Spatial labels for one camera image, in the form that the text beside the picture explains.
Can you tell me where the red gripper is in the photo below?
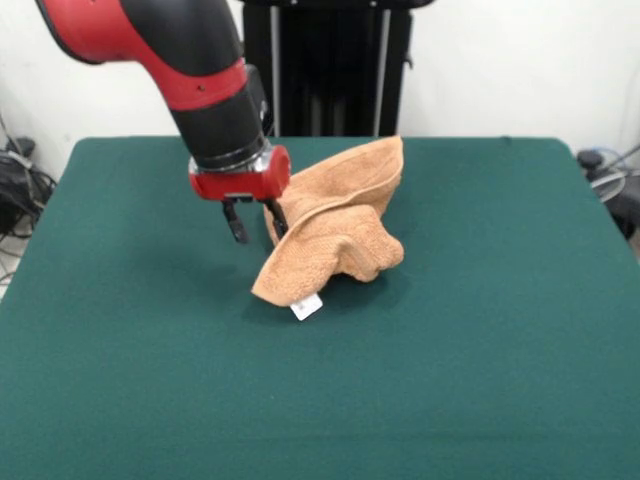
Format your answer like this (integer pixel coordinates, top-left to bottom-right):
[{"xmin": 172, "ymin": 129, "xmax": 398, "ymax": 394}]
[{"xmin": 188, "ymin": 145, "xmax": 292, "ymax": 245}]

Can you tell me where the tan terry towel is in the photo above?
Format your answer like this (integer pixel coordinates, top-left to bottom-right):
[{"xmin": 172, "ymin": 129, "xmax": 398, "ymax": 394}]
[{"xmin": 250, "ymin": 134, "xmax": 405, "ymax": 322}]

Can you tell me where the dark green table cloth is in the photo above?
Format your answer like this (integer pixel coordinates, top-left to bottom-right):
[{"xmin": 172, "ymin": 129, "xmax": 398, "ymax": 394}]
[{"xmin": 0, "ymin": 135, "xmax": 640, "ymax": 480}]

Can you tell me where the grey round stand base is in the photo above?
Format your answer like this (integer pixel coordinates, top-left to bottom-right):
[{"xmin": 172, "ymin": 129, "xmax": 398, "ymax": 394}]
[{"xmin": 576, "ymin": 147, "xmax": 640, "ymax": 236}]

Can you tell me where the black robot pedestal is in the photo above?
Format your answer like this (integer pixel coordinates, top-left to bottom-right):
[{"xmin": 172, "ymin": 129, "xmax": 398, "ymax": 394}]
[{"xmin": 242, "ymin": 0, "xmax": 416, "ymax": 138}]

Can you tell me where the black cable tangle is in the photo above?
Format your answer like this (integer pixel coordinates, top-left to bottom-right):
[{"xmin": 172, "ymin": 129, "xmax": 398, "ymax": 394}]
[{"xmin": 0, "ymin": 137, "xmax": 57, "ymax": 241}]

